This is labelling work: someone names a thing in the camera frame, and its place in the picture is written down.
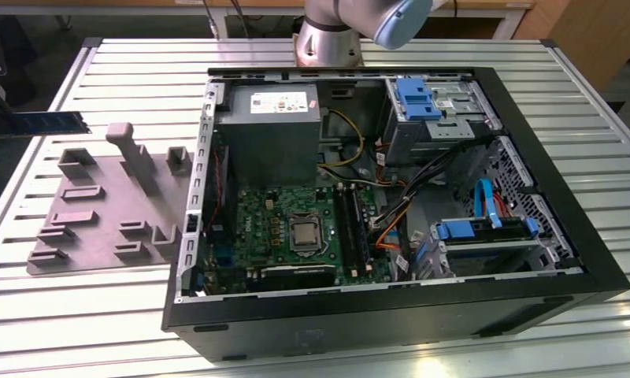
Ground blue RAM stick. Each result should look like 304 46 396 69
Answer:
9 111 93 138

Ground grey parts rack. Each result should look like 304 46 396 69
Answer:
25 121 196 276

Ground grey power supply unit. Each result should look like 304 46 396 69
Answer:
215 84 325 186

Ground green motherboard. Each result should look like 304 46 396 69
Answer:
201 184 400 295

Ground metal socket cover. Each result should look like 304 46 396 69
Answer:
287 213 328 255

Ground silver CPU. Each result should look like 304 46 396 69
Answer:
292 224 321 246

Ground black graphics card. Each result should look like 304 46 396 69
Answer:
245 264 337 292

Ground blue drive bay latch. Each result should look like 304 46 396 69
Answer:
396 77 444 121

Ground black PC case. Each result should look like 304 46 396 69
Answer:
161 66 630 361

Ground hard disk in blue carrier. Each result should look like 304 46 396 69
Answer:
435 218 540 242

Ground metal disk bay cage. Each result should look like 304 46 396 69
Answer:
429 220 559 276

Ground brown wooden cabinet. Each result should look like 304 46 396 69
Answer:
513 0 630 91

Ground yellow wire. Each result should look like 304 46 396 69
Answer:
317 109 367 174

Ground black cable bundle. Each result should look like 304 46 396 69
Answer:
399 145 464 202

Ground orange wire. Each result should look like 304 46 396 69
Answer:
375 230 400 250

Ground wooden desk white frame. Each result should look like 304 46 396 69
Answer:
172 0 536 40

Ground blue flat data cable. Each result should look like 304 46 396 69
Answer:
475 177 505 229

